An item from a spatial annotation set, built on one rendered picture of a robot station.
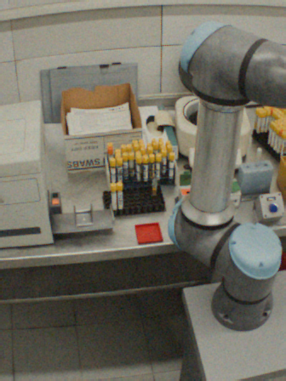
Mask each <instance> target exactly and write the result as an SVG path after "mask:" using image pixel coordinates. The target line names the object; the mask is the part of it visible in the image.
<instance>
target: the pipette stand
mask: <svg viewBox="0 0 286 381"><path fill-rule="evenodd" d="M238 171H239V173H238V178H237V182H238V184H239V186H240V189H241V194H242V195H241V201H244V200H250V199H257V198H258V197H259V195H265V194H271V192H270V189H271V182H272V175H273V171H274V167H273V166H272V165H271V163H270V161H265V162H258V167H256V162H252V163H248V162H246V163H239V166H238Z"/></svg>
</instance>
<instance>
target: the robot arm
mask: <svg viewBox="0 0 286 381"><path fill-rule="evenodd" d="M180 64H181V67H182V69H183V70H184V71H186V73H187V74H190V75H192V92H193V93H194V95H195V96H196V97H197V98H198V99H199V103H198V110H197V112H198V118H197V132H196V139H195V147H194V155H193V163H192V177H191V185H190V192H189V193H187V194H186V195H185V196H184V197H183V198H181V199H180V201H179V202H178V203H177V204H176V205H175V207H174V209H173V214H172V215H169V221H168V235H169V239H170V240H171V242H172V243H174V244H175V245H176V246H177V247H179V248H180V249H181V250H183V251H185V252H187V253H189V254H190V255H192V256H193V257H195V258H196V259H198V260H200V261H201V262H203V263H204V264H206V265H207V266H208V267H210V268H211V269H212V270H214V271H217V272H218V273H220V274H221V275H223V276H224V281H223V282H222V283H221V284H220V285H219V287H218V288H217V289H216V291H214V295H213V298H212V305H211V306H212V311H213V312H212V313H213V316H214V317H215V319H216V320H217V321H218V322H219V323H220V324H221V325H222V326H223V327H227V328H228V329H230V330H235V331H238V332H240V331H252V330H254V329H256V328H257V327H260V326H261V325H263V324H264V323H265V322H266V321H268V319H269V317H270V315H271V313H272V306H273V305H274V302H273V297H272V296H273V294H272V284H273V282H274V281H275V279H276V275H277V271H278V269H279V267H280V264H281V254H282V245H281V242H280V241H279V237H277V235H276V234H275V233H274V232H273V230H271V229H270V228H268V227H266V226H265V225H263V224H260V223H255V224H253V223H252V222H251V223H247V224H243V225H241V224H239V223H238V222H237V221H235V220H234V214H235V205H234V202H233V201H232V199H231V193H232V184H233V180H234V174H235V169H236V160H237V151H238V146H239V140H240V136H241V134H240V131H241V127H242V121H243V109H244V107H245V106H246V105H249V103H251V102H252V101H253V102H255V103H257V104H261V105H266V106H269V107H271V108H278V109H285V110H286V48H285V47H284V46H282V45H281V44H278V43H275V42H272V41H270V40H268V39H266V38H264V37H259V36H257V35H255V34H252V33H249V32H247V31H243V30H239V29H237V28H235V27H233V26H232V25H228V24H224V23H221V22H218V21H209V22H207V21H206V22H204V23H202V24H200V25H199V26H198V27H196V28H195V29H194V30H193V31H192V32H191V35H190V36H188V38H187V39H186V41H185V43H184V45H183V47H182V52H181V56H180Z"/></svg>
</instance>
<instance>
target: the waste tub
mask: <svg viewBox="0 0 286 381"><path fill-rule="evenodd" d="M277 172H278V176H277V183H278V186H279V190H280V191H281V193H282V195H283V199H284V200H285V202H286V156H281V161H280V164H279V168H278V171H277Z"/></svg>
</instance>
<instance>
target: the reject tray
mask: <svg viewBox="0 0 286 381"><path fill-rule="evenodd" d="M135 230H136V235H137V239H138V244H139V245H140V244H148V243H156V242H163V235H162V232H161V228H160V224H159V222H157V223H149V224H141V225H135Z"/></svg>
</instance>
